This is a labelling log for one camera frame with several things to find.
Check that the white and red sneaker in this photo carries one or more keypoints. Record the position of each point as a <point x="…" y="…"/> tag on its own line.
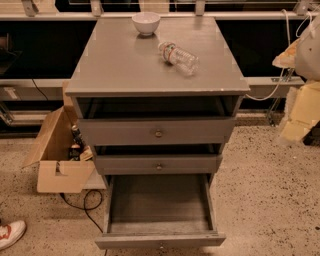
<point x="11" y="233"/>

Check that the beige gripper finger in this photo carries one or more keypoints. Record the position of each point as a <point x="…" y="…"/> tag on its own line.
<point x="286" y="59"/>
<point x="301" y="113"/>

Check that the grey middle drawer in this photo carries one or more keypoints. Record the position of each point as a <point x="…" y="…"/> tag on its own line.
<point x="157" y="164"/>

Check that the white ceramic bowl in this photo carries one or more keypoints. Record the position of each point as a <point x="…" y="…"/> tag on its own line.
<point x="146" y="23"/>

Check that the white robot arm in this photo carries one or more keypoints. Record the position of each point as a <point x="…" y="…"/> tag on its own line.
<point x="307" y="60"/>

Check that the grey top drawer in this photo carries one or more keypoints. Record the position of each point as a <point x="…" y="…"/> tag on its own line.
<point x="156" y="132"/>

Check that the grey wooden drawer cabinet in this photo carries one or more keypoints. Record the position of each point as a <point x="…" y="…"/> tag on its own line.
<point x="122" y="75"/>

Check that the dark bottle in box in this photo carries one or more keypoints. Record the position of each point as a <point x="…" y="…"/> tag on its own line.
<point x="77" y="136"/>

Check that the open cardboard box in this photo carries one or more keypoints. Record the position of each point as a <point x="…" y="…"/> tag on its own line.
<point x="56" y="172"/>

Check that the grey open bottom drawer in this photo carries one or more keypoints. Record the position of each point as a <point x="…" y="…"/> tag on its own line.
<point x="159" y="211"/>

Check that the clear plastic water bottle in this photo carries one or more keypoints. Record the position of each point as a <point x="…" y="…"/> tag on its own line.
<point x="184" y="61"/>

